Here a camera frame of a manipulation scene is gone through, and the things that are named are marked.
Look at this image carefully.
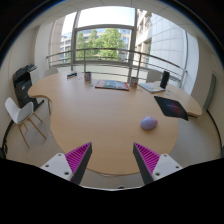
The lilac computer mouse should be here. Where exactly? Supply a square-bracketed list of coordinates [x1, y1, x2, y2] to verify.
[140, 115, 159, 131]

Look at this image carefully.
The black printed mouse pad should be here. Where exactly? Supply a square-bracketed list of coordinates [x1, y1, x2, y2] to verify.
[153, 95, 189, 121]

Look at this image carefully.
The white chair with wooden legs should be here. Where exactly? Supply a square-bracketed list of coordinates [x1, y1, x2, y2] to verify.
[4, 97, 48, 149]

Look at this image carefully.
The black office printer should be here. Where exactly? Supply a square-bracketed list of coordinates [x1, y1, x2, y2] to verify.
[12, 63, 45, 109]

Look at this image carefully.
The metal balcony railing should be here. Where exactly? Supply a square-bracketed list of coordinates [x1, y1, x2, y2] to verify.
[45, 47, 188, 88]

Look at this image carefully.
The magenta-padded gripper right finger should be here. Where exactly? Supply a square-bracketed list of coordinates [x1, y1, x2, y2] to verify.
[132, 142, 184, 186]

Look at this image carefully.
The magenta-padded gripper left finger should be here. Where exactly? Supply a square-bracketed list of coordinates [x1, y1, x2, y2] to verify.
[40, 142, 93, 185]

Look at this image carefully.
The red magazine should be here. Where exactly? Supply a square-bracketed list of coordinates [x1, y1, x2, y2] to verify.
[94, 79, 130, 92]

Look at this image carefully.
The black cylindrical tumbler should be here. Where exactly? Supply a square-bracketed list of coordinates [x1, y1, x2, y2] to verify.
[159, 70, 171, 90]

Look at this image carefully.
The small blue box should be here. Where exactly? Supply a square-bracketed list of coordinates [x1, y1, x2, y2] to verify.
[66, 71, 78, 80]

